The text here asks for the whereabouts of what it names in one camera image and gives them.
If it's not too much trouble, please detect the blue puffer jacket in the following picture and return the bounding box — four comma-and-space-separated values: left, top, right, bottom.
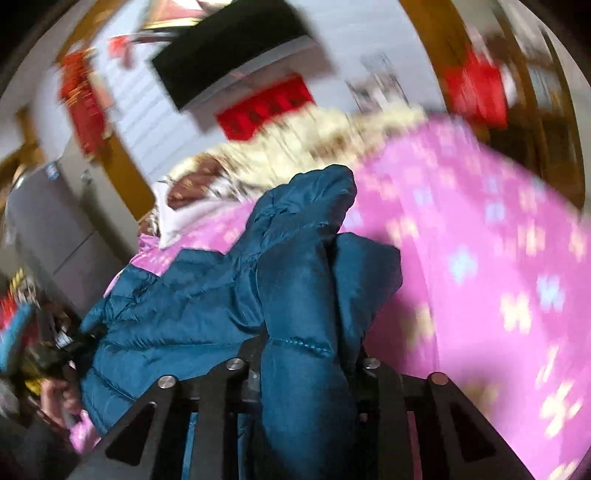
80, 165, 402, 479

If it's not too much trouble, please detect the person's left hand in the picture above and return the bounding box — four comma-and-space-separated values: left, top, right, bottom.
39, 378, 82, 429

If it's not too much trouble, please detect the pink floral bed sheet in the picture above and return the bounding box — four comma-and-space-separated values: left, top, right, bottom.
127, 121, 590, 479

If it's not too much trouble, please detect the white pillow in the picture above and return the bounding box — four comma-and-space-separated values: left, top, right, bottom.
152, 181, 240, 250

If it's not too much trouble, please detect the grey refrigerator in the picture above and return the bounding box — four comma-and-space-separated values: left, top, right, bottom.
5, 161, 130, 318

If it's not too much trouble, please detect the cream floral quilt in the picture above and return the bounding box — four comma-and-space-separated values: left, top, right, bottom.
154, 103, 427, 210

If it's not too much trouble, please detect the red calligraphy banner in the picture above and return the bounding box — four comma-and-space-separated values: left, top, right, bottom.
215, 74, 315, 141

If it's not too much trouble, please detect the red shopping bag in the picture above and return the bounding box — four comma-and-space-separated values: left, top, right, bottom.
444, 49, 508, 128

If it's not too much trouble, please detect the framed wedding photo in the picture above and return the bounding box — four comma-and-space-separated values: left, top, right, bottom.
346, 53, 409, 113

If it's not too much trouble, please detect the red tasselled wall hanging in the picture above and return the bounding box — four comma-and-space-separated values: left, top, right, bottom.
59, 49, 110, 161

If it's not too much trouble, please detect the black wall television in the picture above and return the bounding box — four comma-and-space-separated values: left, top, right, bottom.
151, 1, 315, 111

